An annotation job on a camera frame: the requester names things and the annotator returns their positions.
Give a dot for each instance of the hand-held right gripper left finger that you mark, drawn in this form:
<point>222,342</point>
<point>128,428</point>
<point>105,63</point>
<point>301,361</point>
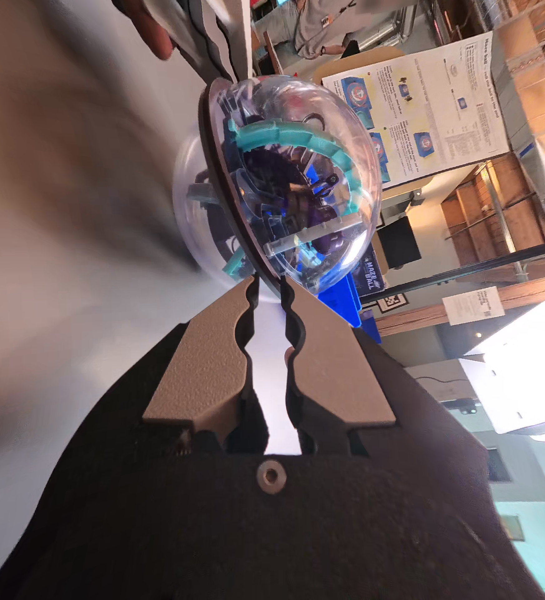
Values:
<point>197,375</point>

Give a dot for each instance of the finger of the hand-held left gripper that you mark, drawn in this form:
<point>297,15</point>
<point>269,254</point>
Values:
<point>239,33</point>
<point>185,23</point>

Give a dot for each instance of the person's left hand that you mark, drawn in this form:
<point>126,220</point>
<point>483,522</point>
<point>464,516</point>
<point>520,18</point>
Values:
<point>153,40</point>

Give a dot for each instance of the white softbox light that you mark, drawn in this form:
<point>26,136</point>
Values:
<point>525,365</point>

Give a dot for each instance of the clear maze ball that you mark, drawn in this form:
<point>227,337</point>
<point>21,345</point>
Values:
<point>300,187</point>

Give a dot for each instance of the black white marker tag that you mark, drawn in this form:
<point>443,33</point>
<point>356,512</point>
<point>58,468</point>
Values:
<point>393,303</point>

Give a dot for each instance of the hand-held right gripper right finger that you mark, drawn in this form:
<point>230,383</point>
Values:
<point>342,375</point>

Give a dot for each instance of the white paper notice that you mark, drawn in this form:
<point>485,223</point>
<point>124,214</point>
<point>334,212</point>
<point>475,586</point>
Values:
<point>474,305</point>

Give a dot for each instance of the blue plastic bin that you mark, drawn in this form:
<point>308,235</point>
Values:
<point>342,304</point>

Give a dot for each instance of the dark maze ball box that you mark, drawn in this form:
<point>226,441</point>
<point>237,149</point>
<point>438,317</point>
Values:
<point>370,276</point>

